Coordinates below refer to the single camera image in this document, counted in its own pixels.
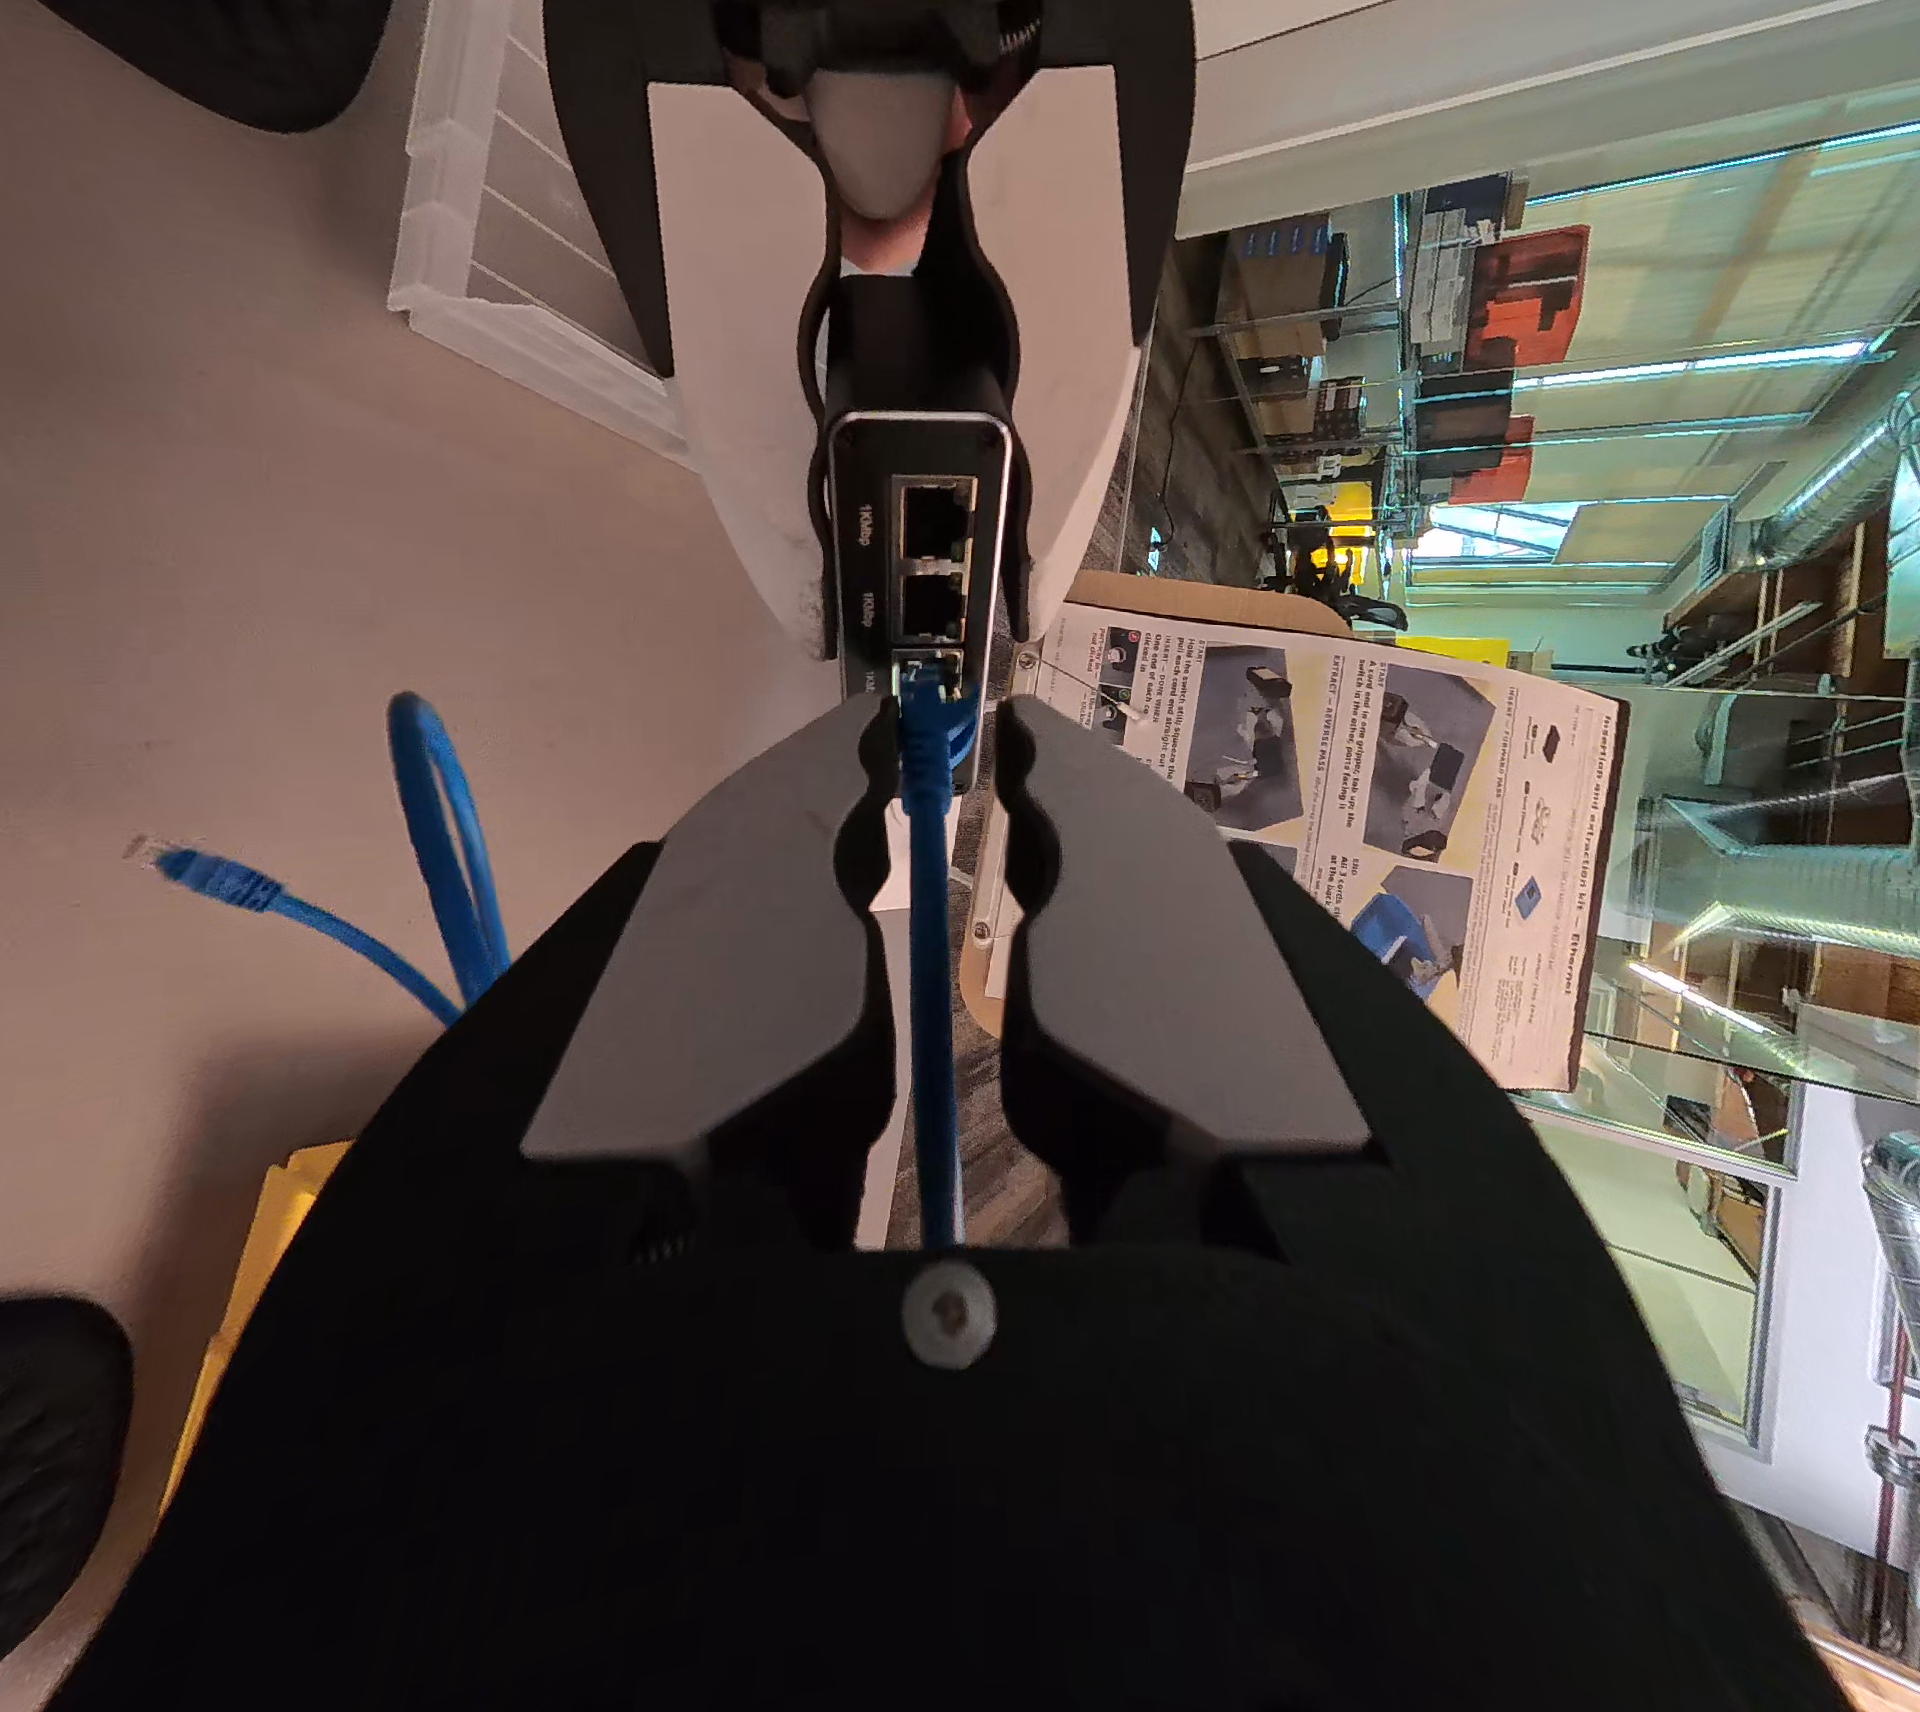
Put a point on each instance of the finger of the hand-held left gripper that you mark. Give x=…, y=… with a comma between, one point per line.
x=737, y=242
x=1073, y=242

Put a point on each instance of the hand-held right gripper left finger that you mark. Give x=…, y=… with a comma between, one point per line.
x=691, y=976

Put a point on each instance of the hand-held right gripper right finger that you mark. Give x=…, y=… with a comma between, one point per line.
x=1185, y=976

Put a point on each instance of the black ethernet switch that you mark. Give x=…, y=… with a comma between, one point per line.
x=907, y=347

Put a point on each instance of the clear plastic bin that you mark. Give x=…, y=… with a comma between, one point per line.
x=495, y=242

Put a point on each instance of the yellow plastic bin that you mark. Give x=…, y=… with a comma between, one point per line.
x=256, y=1292

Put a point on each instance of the person's left hand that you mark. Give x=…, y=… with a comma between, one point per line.
x=886, y=144

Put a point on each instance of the instruction poster board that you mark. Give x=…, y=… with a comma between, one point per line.
x=1424, y=843

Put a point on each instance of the silver air duct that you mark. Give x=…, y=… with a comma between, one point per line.
x=1892, y=1262
x=1845, y=467

